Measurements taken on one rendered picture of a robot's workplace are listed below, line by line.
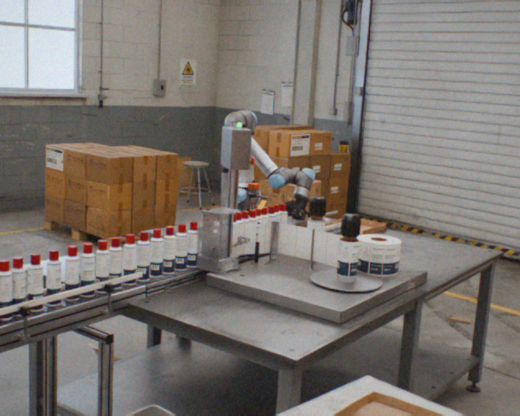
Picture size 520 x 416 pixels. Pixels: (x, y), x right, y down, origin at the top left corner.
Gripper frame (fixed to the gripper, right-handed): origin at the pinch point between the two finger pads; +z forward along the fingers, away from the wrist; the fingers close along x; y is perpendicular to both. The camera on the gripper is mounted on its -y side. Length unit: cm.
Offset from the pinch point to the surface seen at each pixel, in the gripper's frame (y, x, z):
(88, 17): -493, 183, -257
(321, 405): 105, -108, 77
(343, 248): 60, -44, 13
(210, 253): 11, -64, 33
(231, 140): -4, -61, -22
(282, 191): -23.9, 20.3, -27.7
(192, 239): 2, -68, 30
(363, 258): 59, -20, 10
